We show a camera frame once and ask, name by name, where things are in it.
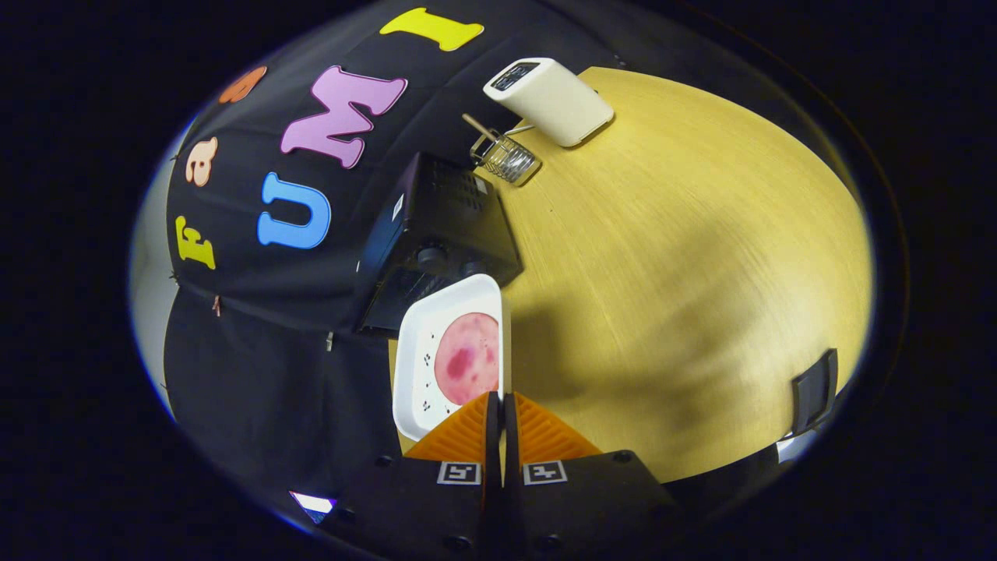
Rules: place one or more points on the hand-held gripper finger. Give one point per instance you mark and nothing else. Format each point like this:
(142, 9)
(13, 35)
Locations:
(493, 444)
(510, 444)

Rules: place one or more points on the pink ham slice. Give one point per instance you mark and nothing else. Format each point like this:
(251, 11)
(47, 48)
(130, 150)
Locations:
(467, 358)

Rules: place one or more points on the white square plate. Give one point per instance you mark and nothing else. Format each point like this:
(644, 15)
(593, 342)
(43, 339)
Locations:
(417, 351)

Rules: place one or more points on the black toaster oven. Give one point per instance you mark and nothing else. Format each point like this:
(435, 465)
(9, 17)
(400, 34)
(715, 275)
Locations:
(452, 218)

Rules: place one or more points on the white bread toaster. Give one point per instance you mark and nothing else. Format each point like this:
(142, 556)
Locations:
(553, 97)

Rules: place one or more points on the black backdrop cloth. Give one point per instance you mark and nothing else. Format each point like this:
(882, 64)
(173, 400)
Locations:
(257, 374)

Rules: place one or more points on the red clip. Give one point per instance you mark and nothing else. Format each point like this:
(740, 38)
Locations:
(217, 305)

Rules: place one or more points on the wooden stick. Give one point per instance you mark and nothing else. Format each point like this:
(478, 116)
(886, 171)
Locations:
(477, 126)

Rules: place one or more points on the black flat bracket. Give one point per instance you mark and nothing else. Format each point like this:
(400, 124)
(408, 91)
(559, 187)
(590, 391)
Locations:
(814, 389)

